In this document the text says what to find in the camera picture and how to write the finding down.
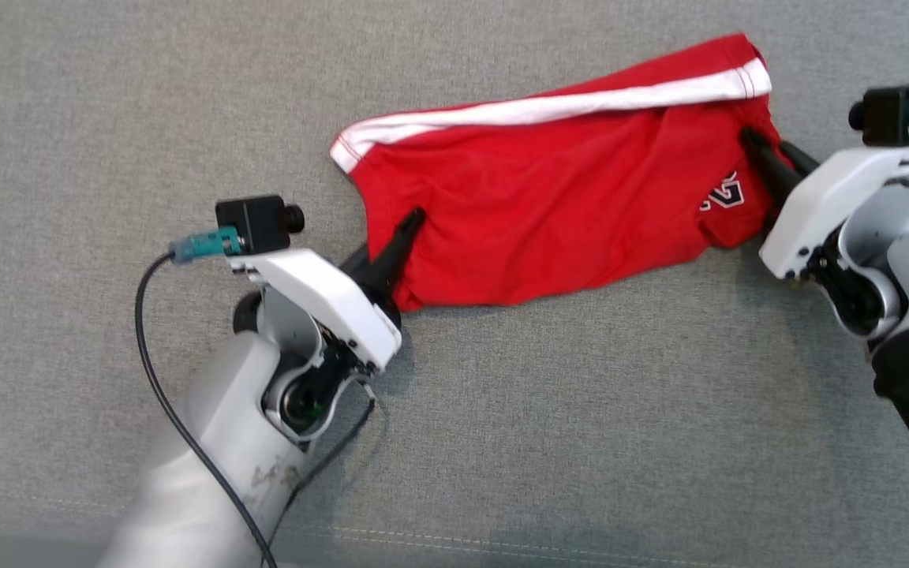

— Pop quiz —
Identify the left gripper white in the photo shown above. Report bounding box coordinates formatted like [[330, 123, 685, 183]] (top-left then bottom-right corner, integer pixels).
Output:
[[230, 206, 428, 376]]

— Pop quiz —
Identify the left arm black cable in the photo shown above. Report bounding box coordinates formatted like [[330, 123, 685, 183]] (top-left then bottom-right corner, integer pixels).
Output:
[[134, 251, 280, 568]]

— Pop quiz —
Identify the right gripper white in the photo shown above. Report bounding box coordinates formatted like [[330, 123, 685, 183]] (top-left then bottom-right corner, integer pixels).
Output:
[[738, 126, 909, 282]]

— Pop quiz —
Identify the red shorts white side stripe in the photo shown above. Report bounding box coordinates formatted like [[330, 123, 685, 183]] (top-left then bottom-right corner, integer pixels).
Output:
[[329, 32, 788, 313]]

